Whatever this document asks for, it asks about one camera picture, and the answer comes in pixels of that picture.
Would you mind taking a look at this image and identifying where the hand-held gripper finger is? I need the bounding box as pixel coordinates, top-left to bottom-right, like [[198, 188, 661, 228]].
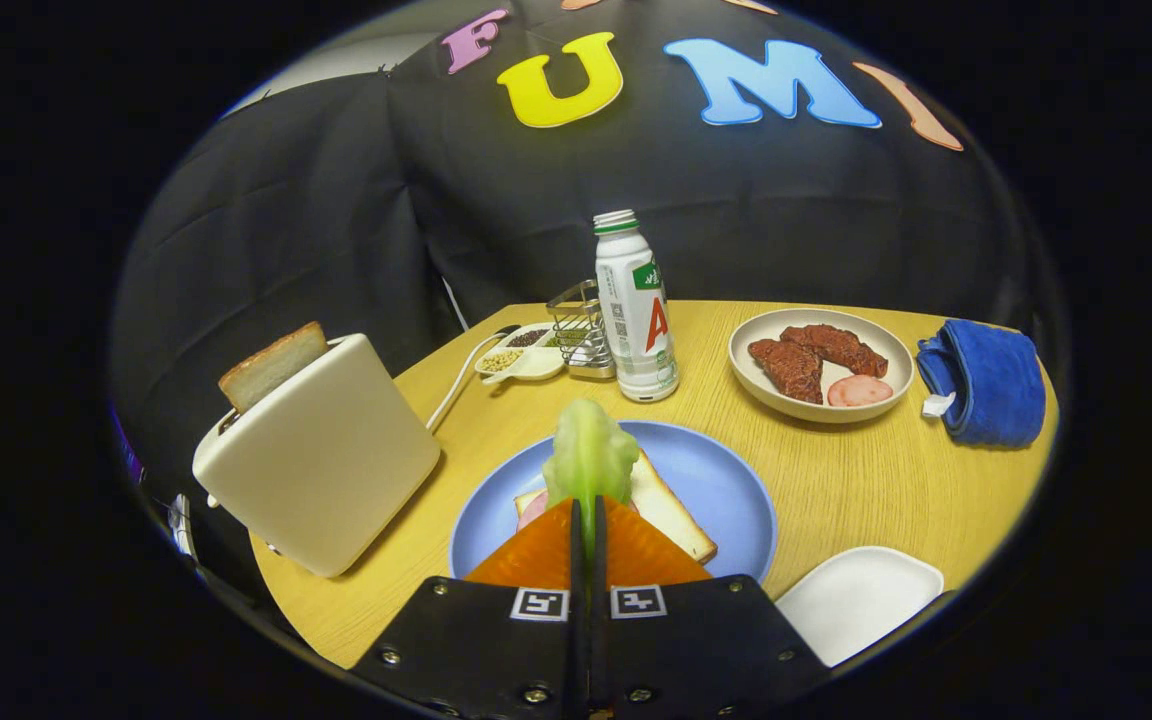
[[351, 497, 587, 720], [591, 495, 832, 720]]

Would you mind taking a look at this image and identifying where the green lettuce leaf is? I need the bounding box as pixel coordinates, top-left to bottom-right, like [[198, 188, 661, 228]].
[[542, 398, 641, 556]]

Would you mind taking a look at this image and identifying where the toasted bread slice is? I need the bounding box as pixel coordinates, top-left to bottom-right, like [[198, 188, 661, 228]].
[[218, 321, 329, 414]]

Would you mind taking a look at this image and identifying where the white bread slice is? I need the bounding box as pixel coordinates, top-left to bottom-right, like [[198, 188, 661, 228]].
[[514, 450, 719, 564]]

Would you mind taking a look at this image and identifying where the blue plate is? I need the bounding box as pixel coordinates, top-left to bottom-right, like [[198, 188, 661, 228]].
[[449, 420, 778, 583]]

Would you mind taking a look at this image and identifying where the white condiment dish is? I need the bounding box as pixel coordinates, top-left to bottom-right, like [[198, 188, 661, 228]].
[[475, 322, 567, 385]]

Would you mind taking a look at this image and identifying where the white plastic bottle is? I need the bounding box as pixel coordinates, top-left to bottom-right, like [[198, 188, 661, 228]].
[[593, 209, 680, 403]]

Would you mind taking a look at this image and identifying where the white square plate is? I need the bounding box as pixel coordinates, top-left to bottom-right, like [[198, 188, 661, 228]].
[[776, 546, 945, 668]]

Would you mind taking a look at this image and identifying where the beige bowl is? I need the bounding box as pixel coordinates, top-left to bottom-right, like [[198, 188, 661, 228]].
[[728, 308, 916, 424]]

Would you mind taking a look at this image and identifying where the cream toaster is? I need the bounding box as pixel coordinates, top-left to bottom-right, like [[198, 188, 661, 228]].
[[192, 333, 442, 579]]

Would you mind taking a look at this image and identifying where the brown meat piece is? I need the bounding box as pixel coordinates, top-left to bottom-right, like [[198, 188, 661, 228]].
[[781, 323, 889, 378], [748, 338, 824, 405]]

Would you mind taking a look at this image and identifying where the blue towel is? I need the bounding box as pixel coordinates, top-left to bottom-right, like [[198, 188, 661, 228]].
[[916, 319, 1047, 448]]

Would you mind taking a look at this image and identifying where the metal wire rack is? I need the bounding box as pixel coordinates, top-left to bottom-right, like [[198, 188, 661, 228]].
[[547, 279, 617, 379]]

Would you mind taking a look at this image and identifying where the white toaster cable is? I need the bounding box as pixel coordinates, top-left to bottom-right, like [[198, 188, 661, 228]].
[[424, 325, 522, 433]]

